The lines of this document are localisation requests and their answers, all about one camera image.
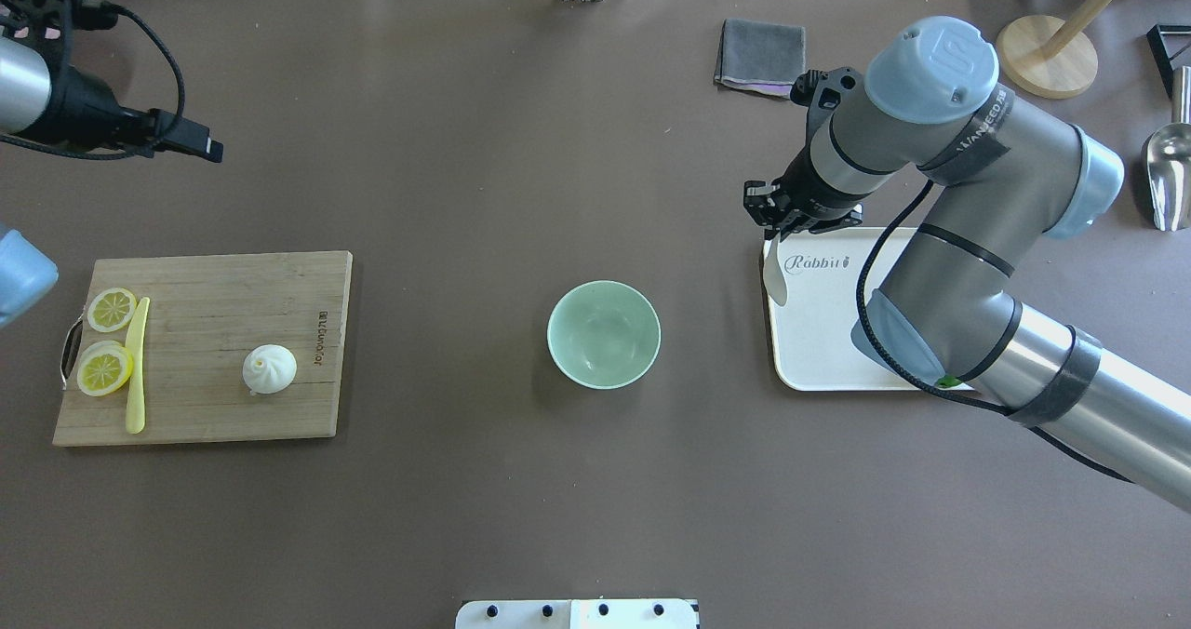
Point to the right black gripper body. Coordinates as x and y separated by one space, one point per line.
811 194

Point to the white ceramic spoon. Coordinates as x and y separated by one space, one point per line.
773 276

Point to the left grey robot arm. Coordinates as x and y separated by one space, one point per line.
47 102

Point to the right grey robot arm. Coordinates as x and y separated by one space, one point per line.
1010 174

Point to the mint green bowl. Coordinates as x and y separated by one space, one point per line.
604 334

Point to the white steamed bun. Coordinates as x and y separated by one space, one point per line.
268 369

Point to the cream rabbit tray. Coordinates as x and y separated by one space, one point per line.
811 332

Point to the grey folded cloth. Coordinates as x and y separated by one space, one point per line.
760 57

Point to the wooden stand with base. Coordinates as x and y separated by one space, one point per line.
1050 57

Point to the metal scoop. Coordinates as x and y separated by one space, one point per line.
1167 160

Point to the black triangular stand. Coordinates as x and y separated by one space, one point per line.
1164 56

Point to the bamboo cutting board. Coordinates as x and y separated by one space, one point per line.
205 316

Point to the yellow plastic knife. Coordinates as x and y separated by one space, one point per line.
135 406

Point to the single lemon slice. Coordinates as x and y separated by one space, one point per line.
111 309

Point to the stacked lemon slices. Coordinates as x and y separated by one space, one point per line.
103 368

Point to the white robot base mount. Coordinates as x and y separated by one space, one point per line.
647 612

